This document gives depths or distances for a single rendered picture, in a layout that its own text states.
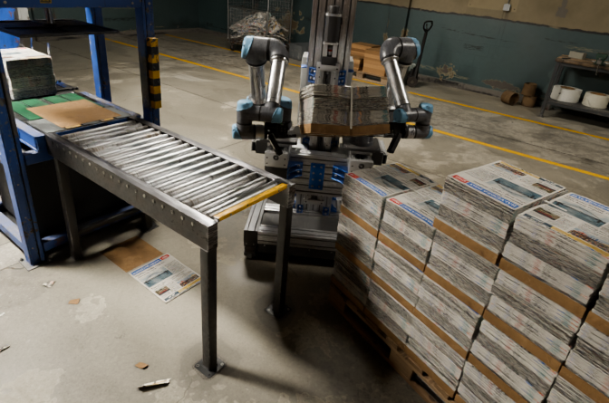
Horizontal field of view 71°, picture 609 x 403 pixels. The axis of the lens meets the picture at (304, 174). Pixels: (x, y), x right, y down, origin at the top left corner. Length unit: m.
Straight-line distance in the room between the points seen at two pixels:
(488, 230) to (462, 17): 7.25
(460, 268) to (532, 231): 0.36
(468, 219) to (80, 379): 1.80
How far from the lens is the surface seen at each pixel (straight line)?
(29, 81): 3.48
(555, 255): 1.57
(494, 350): 1.86
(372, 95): 2.03
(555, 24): 8.38
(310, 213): 2.96
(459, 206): 1.71
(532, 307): 1.69
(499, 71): 8.57
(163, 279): 2.74
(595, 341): 1.63
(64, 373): 2.38
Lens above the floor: 1.71
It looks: 25 degrees down
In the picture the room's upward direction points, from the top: 5 degrees clockwise
